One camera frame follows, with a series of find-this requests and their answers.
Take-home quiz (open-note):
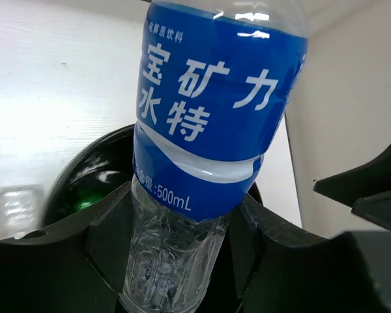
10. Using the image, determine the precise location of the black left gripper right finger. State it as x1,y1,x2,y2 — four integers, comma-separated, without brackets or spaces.
229,196,391,312

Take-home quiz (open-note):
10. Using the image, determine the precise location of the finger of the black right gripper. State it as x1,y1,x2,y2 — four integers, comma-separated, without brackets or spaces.
313,144,391,231

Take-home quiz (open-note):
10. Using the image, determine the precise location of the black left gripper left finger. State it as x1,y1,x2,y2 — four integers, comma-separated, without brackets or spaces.
0,183,133,312

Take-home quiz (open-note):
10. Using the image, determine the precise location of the blue label plastic bottle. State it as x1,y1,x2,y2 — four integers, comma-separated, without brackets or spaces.
121,1,308,312

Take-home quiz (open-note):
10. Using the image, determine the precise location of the black plastic waste bin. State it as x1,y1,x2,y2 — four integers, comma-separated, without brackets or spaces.
38,123,265,239

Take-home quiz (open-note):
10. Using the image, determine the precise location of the orange white label clear bottle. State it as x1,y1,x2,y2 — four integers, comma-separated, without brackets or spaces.
0,185,44,240

